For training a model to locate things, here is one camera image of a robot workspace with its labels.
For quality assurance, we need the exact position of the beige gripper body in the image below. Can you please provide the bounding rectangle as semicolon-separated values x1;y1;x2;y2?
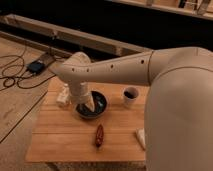
69;82;95;112

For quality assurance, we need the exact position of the white plastic bottle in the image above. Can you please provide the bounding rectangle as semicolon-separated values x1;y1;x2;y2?
56;84;70;107

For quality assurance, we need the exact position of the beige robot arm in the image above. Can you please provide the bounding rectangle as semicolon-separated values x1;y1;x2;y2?
55;47;213;171

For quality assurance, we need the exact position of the dark ceramic bowl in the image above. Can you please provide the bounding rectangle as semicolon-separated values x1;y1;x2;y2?
76;91;107;119

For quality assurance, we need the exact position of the long wooden floor beam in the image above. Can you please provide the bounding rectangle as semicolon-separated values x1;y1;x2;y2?
0;14;149;56

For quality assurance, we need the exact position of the white cup with dark drink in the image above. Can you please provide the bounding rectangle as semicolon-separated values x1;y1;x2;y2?
123;87;139;108

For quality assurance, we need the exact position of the black power adapter box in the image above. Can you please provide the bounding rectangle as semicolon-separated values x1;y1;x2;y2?
27;61;45;74

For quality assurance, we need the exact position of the wooden table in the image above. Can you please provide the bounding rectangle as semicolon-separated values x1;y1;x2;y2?
26;78;148;163

